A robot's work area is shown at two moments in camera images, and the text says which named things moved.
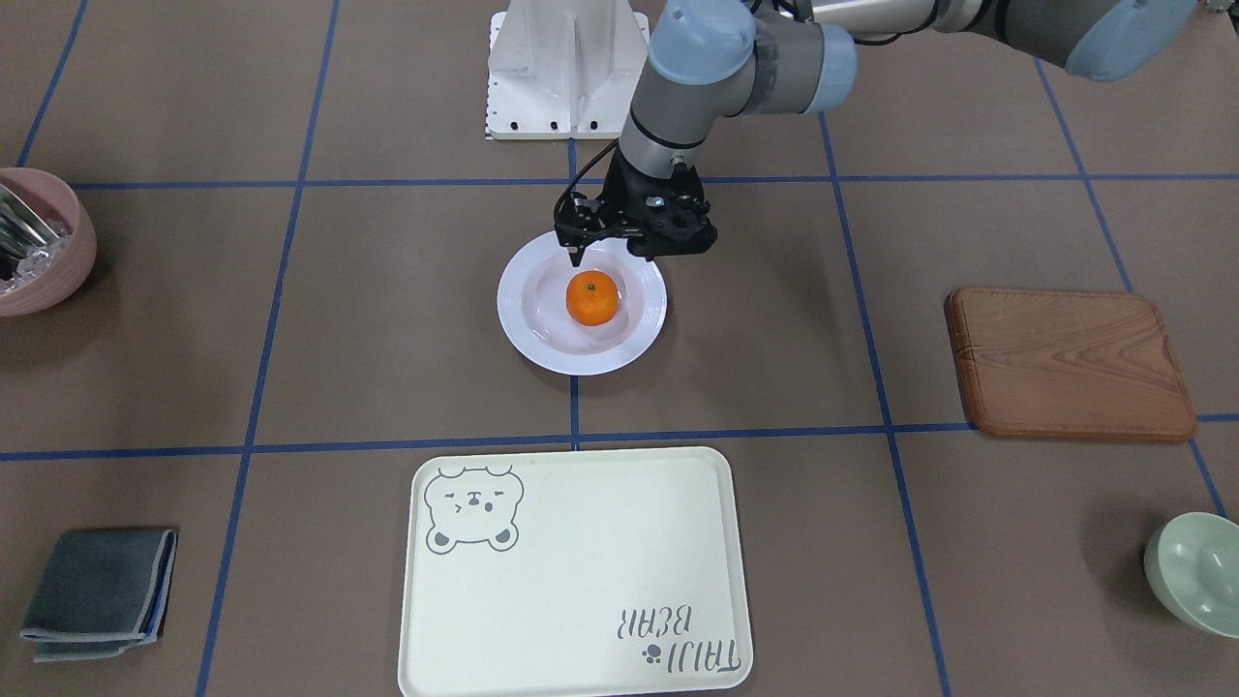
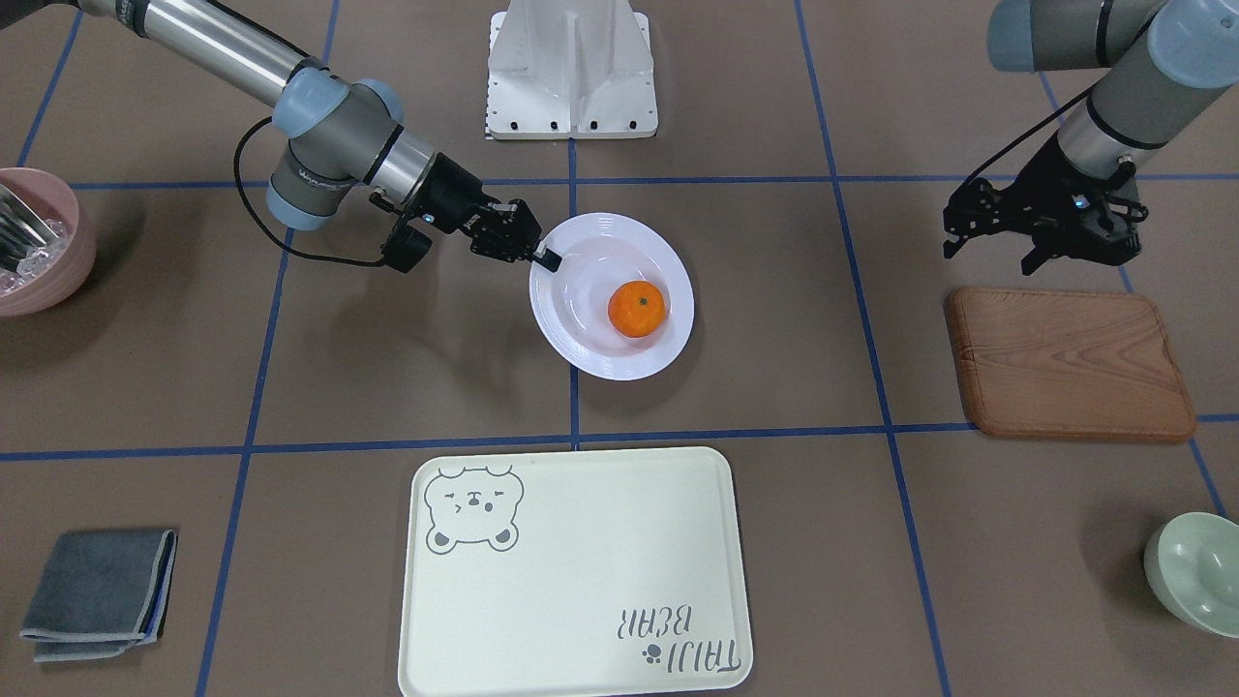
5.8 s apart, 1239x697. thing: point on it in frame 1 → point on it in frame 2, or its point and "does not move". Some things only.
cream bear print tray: [575, 573] does not move
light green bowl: [1192, 562] does not move
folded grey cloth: [104, 590] does not move
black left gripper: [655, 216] → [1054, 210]
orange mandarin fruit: [592, 298] → [637, 308]
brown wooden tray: [1068, 365] does not move
